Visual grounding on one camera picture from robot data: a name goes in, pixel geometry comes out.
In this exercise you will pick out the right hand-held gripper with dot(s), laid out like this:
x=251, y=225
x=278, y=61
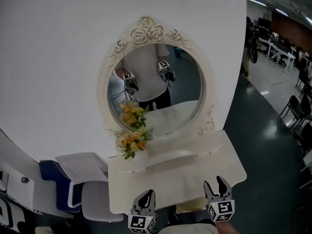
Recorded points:
x=223, y=209

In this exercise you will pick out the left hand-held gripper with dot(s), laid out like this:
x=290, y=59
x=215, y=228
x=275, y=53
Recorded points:
x=140, y=223

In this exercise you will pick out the cream dressing table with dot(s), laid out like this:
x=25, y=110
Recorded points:
x=175, y=179

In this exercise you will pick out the person's right forearm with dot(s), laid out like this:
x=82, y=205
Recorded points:
x=226, y=228

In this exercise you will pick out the gold cushioned stool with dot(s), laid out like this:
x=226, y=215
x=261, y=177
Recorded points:
x=192, y=205

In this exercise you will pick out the person's light shirt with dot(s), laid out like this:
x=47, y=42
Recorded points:
x=187, y=229

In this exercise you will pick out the white and grey office chair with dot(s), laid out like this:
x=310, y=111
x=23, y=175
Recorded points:
x=97, y=199

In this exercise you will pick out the white round vase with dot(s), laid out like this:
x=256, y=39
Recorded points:
x=140, y=158

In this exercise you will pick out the yellow flower bouquet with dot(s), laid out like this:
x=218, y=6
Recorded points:
x=132, y=141

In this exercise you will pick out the blue office chair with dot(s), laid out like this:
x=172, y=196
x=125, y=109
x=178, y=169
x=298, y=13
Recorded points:
x=52, y=177

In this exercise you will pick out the oval white rose-framed mirror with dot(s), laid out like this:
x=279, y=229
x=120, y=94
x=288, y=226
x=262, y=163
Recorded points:
x=180, y=94

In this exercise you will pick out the black office chair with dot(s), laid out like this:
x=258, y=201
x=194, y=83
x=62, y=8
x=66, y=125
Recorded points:
x=302, y=75
x=293, y=107

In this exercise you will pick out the small black device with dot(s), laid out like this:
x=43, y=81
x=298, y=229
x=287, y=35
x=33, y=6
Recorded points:
x=24, y=179

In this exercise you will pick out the white shelf cabinet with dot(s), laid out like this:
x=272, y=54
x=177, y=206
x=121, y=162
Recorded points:
x=22, y=191

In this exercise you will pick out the white and black machine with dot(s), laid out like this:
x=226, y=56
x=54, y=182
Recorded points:
x=6, y=212

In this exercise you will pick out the black round case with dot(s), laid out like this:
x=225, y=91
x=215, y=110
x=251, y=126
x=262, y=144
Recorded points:
x=254, y=55

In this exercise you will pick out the white office table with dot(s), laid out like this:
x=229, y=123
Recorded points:
x=280, y=49

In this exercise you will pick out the ceiling light strip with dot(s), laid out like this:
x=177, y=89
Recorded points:
x=282, y=12
x=257, y=1

